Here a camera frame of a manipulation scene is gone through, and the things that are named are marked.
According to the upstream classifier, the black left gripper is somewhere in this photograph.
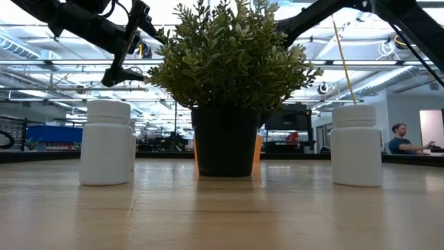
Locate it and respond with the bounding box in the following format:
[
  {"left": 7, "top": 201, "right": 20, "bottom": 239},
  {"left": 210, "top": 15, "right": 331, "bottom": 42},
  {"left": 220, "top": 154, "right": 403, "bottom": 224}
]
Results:
[{"left": 100, "top": 0, "right": 167, "bottom": 88}]

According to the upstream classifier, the white pill bottle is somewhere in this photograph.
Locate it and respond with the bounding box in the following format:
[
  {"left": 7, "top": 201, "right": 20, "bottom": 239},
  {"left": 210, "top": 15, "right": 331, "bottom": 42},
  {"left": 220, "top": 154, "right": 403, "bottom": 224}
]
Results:
[
  {"left": 128, "top": 119, "right": 137, "bottom": 172},
  {"left": 329, "top": 104, "right": 384, "bottom": 188},
  {"left": 78, "top": 99, "right": 133, "bottom": 187}
]

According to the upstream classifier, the orange plastic basket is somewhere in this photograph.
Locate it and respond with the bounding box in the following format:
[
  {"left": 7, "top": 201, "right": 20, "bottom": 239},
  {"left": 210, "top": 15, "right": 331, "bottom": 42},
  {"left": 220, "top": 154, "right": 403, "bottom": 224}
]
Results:
[{"left": 192, "top": 135, "right": 264, "bottom": 164}]

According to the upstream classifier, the green artificial plant black pot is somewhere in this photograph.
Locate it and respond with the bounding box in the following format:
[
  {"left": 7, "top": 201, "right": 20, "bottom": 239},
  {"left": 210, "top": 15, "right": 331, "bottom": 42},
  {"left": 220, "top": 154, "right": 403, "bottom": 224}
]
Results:
[{"left": 144, "top": 0, "right": 324, "bottom": 178}]

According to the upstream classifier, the blue plastic bin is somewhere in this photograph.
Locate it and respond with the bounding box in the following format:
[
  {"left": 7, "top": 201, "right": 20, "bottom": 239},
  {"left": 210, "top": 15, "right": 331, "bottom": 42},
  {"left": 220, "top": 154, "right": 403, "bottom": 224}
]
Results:
[{"left": 26, "top": 124, "right": 84, "bottom": 144}]

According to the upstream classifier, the grey parts drawer shelf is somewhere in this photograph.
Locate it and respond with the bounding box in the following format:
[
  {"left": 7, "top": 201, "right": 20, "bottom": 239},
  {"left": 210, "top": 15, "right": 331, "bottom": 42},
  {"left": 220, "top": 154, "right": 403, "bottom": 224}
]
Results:
[{"left": 0, "top": 116, "right": 28, "bottom": 152}]

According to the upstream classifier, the person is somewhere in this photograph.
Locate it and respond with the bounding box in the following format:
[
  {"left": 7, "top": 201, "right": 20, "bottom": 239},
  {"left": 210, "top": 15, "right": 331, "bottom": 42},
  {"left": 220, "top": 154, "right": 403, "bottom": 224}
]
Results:
[{"left": 388, "top": 122, "right": 437, "bottom": 156}]

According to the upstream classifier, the black curved hose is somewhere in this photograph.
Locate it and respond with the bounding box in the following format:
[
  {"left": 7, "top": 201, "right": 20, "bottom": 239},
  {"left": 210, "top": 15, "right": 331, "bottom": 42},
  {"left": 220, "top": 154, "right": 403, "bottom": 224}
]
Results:
[{"left": 0, "top": 128, "right": 17, "bottom": 150}]

